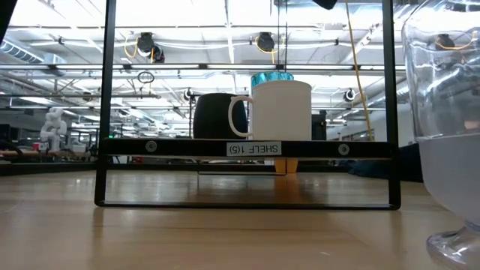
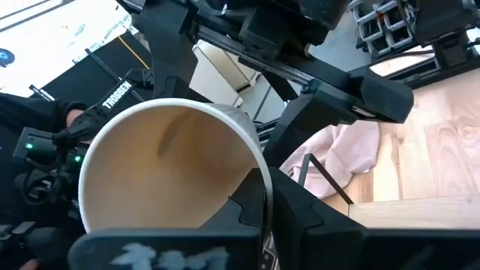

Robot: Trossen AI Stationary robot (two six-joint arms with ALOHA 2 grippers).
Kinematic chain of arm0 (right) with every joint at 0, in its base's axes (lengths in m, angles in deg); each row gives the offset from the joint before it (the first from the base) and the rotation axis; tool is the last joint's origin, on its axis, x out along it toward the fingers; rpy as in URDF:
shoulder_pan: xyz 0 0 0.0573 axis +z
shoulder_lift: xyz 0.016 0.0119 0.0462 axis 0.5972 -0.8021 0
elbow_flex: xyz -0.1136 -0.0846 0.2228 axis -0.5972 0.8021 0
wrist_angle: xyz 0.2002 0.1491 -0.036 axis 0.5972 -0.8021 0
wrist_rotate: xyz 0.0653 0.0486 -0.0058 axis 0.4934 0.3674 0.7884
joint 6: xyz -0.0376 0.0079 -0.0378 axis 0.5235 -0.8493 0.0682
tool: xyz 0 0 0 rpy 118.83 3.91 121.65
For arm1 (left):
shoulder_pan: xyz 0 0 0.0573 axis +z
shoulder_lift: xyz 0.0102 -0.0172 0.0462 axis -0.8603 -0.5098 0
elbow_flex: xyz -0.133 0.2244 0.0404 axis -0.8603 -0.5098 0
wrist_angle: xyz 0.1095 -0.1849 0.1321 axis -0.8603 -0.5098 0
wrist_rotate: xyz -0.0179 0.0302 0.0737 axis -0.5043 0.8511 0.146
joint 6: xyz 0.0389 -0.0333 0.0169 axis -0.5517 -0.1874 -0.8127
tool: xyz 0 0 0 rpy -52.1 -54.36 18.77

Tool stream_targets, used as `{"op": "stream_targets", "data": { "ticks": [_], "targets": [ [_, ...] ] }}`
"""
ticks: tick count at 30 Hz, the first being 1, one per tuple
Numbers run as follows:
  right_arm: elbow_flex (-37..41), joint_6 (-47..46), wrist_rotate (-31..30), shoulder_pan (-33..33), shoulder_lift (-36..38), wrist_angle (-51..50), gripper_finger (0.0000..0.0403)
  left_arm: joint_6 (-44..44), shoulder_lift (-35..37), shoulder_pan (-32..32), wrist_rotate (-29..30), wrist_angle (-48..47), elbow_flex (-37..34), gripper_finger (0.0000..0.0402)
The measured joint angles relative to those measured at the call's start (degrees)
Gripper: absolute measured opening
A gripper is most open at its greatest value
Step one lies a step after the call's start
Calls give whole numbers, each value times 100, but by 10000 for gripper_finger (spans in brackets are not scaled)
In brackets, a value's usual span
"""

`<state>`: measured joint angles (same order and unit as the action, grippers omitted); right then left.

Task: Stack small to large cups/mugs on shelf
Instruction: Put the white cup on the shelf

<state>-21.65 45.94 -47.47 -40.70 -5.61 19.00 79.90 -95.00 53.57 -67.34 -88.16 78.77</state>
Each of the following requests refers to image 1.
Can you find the black metal table frame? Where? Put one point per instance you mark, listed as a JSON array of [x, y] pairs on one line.
[[56, 168]]

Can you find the white ceramic mug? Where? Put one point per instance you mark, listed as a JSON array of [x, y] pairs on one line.
[[281, 112]]

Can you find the clear glass goblet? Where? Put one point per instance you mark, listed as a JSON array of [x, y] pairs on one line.
[[450, 176]]

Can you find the white robot figure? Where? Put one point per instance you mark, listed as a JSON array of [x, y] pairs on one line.
[[53, 129]]

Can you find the teal plastic tumbler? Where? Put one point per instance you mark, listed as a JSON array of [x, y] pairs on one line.
[[272, 77]]

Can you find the black frame clear-top shelf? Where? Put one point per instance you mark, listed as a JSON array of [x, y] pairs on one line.
[[187, 149]]

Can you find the black mug yellow inside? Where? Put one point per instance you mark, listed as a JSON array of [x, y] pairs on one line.
[[213, 116]]

